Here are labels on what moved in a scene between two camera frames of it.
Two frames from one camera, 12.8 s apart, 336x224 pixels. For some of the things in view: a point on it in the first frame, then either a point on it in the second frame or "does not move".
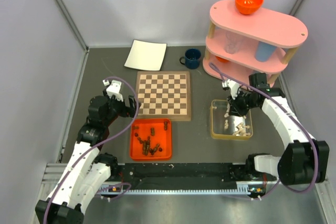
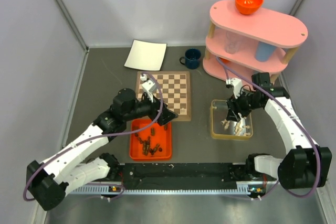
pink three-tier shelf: x=240 y=44 does not move
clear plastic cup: x=232 y=42 does not move
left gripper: x=127 y=111 → x=166 y=115
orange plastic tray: x=151 y=139 does not move
